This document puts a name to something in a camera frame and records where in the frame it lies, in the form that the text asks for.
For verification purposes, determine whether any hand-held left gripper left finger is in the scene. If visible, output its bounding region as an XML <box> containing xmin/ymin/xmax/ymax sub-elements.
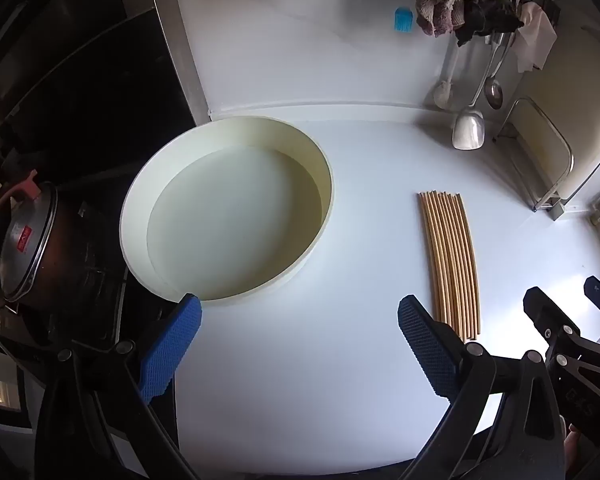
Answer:
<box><xmin>35</xmin><ymin>292</ymin><xmax>203</xmax><ymax>480</ymax></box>

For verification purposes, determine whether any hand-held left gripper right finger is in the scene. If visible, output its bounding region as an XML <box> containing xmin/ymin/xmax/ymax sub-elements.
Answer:
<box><xmin>397</xmin><ymin>294</ymin><xmax>567</xmax><ymax>480</ymax></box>

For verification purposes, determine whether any row of bamboo chopsticks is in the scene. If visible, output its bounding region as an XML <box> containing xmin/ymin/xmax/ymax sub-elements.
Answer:
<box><xmin>417</xmin><ymin>190</ymin><xmax>482</xmax><ymax>345</ymax></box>

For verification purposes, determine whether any white round basin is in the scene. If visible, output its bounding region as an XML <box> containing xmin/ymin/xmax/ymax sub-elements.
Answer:
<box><xmin>119</xmin><ymin>116</ymin><xmax>335</xmax><ymax>303</ymax></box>

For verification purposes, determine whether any person's right hand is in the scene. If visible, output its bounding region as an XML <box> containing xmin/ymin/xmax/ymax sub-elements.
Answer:
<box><xmin>566</xmin><ymin>422</ymin><xmax>598</xmax><ymax>467</ymax></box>

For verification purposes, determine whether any black gas stove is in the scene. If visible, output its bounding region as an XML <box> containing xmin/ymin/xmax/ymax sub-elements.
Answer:
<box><xmin>0</xmin><ymin>240</ymin><xmax>181</xmax><ymax>431</ymax></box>

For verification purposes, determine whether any dark cooking pot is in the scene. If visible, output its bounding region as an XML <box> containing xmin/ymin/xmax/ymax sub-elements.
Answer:
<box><xmin>27</xmin><ymin>185</ymin><xmax>127</xmax><ymax>343</ymax></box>

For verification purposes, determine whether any steel rack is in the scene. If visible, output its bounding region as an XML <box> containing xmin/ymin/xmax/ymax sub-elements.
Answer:
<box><xmin>492</xmin><ymin>97</ymin><xmax>576</xmax><ymax>221</ymax></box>

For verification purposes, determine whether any steel spatula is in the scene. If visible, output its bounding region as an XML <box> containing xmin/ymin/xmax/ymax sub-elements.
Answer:
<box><xmin>452</xmin><ymin>32</ymin><xmax>511</xmax><ymax>151</ymax></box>

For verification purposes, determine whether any steel ladle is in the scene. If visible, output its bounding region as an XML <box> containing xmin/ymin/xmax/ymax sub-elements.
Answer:
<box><xmin>485</xmin><ymin>32</ymin><xmax>516</xmax><ymax>110</ymax></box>

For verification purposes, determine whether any white spoon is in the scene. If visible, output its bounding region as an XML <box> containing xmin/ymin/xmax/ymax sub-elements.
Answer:
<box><xmin>433</xmin><ymin>35</ymin><xmax>461</xmax><ymax>109</ymax></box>

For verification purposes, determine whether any white cloth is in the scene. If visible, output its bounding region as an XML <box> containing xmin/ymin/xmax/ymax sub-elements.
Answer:
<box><xmin>512</xmin><ymin>2</ymin><xmax>558</xmax><ymax>74</ymax></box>

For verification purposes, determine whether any black cloth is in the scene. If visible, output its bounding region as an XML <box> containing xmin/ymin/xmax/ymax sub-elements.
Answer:
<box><xmin>452</xmin><ymin>0</ymin><xmax>526</xmax><ymax>47</ymax></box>

